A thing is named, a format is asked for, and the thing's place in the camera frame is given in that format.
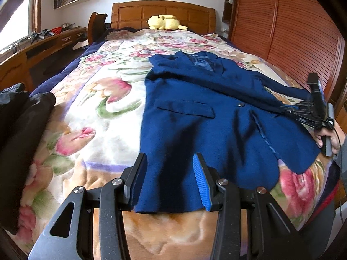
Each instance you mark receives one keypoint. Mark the person's right forearm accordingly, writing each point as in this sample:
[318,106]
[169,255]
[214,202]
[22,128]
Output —
[342,151]

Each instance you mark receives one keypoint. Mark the person's gray trousers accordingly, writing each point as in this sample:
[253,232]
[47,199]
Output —
[320,230]

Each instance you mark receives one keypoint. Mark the person's right hand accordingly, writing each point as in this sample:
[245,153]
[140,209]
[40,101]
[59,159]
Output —
[334,143]

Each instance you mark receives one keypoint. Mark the yellow plush toy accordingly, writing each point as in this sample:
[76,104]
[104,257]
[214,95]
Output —
[165,22]

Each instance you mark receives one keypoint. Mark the wooden headboard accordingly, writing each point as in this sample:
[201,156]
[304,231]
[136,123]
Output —
[162,12]

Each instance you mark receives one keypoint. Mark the black clothes pile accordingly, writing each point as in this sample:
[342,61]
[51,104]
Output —
[21,130]

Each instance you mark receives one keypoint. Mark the floral blanket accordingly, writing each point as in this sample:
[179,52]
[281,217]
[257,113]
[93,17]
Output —
[103,130]

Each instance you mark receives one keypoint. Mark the red object on desk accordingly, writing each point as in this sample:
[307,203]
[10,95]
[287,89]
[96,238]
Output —
[55,30]

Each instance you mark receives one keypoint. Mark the wooden chair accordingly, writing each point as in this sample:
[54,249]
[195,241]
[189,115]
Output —
[96,27]

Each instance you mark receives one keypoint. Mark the wooden desk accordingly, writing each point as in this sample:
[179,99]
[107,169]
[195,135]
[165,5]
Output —
[40,51]

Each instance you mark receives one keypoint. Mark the navy bed sheet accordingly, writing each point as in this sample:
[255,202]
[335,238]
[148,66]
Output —
[78,57]

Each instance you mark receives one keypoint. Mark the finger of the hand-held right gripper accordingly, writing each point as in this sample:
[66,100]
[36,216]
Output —
[298,107]
[306,119]

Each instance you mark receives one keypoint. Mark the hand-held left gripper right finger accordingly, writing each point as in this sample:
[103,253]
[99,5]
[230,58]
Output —
[199,184]

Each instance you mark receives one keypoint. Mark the wooden slatted wardrobe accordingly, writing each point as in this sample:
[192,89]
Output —
[284,27]

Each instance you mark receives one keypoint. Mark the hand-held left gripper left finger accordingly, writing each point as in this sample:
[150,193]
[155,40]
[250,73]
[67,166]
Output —
[138,173]

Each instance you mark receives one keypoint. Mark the window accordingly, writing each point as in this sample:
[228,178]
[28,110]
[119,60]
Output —
[19,21]

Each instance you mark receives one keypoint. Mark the blue jacket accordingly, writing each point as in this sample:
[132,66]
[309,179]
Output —
[206,119]

